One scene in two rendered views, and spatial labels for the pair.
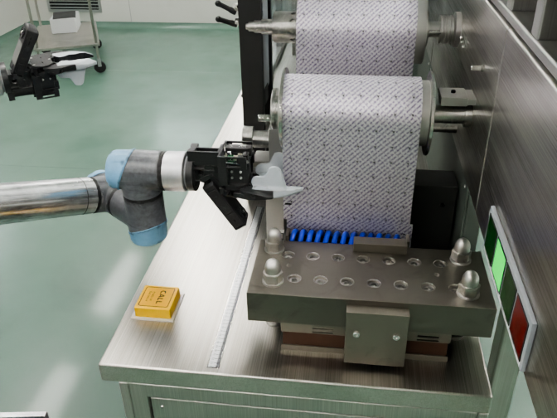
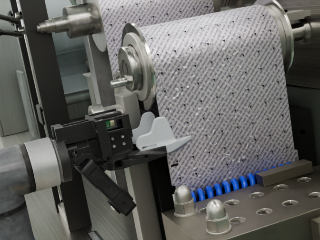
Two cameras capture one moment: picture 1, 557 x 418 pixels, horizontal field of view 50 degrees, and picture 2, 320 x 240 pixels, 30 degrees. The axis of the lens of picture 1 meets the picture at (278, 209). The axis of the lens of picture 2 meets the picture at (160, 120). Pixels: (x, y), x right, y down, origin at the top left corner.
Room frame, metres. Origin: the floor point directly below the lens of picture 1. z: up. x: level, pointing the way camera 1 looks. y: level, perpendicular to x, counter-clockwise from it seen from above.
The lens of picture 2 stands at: (0.14, 0.41, 1.37)
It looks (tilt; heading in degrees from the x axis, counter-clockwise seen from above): 12 degrees down; 334
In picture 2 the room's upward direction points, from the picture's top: 10 degrees counter-clockwise
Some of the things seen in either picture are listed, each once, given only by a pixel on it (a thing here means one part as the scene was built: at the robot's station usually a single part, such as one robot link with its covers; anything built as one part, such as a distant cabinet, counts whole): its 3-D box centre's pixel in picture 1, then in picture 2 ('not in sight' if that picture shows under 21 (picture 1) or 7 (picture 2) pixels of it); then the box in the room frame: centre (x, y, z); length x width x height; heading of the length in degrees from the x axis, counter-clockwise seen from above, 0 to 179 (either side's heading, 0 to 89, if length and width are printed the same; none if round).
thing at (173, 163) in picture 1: (179, 170); (44, 163); (1.00, 0.18, 1.14); 0.08 x 0.05 x 0.08; 172
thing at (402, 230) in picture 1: (347, 241); (242, 191); (0.96, -0.13, 1.01); 0.23 x 0.01 x 0.09; 82
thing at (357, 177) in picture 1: (347, 177); (227, 115); (0.96, -0.13, 1.15); 0.23 x 0.01 x 0.18; 82
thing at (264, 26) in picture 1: (259, 26); (52, 25); (1.30, 0.03, 1.34); 0.06 x 0.03 x 0.03; 82
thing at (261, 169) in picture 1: (280, 167); (151, 129); (1.00, 0.00, 1.15); 0.09 x 0.03 x 0.06; 91
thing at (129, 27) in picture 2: (284, 109); (137, 66); (1.04, -0.02, 1.25); 0.15 x 0.01 x 0.15; 172
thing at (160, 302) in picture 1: (157, 301); not in sight; (0.91, 0.24, 0.91); 0.07 x 0.07 x 0.02; 82
